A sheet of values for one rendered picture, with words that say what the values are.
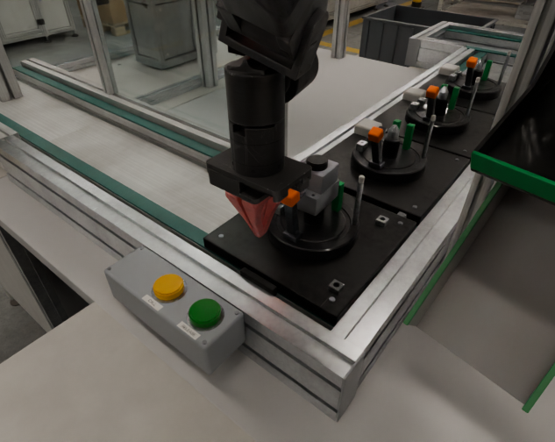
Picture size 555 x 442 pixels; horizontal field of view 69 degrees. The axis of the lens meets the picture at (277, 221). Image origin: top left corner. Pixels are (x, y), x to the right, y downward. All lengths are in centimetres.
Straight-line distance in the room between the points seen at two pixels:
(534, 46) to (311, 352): 38
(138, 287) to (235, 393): 19
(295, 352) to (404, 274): 20
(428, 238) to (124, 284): 46
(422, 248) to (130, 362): 46
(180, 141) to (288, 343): 58
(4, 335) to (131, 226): 137
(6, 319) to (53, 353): 138
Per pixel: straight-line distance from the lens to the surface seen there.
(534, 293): 50
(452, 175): 83
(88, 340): 69
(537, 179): 37
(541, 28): 46
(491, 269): 50
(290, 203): 53
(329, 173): 56
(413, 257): 64
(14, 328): 202
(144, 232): 68
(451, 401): 62
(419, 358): 65
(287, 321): 53
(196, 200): 80
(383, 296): 58
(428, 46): 173
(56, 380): 67
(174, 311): 55
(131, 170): 93
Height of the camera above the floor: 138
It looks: 39 degrees down
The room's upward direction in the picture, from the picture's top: straight up
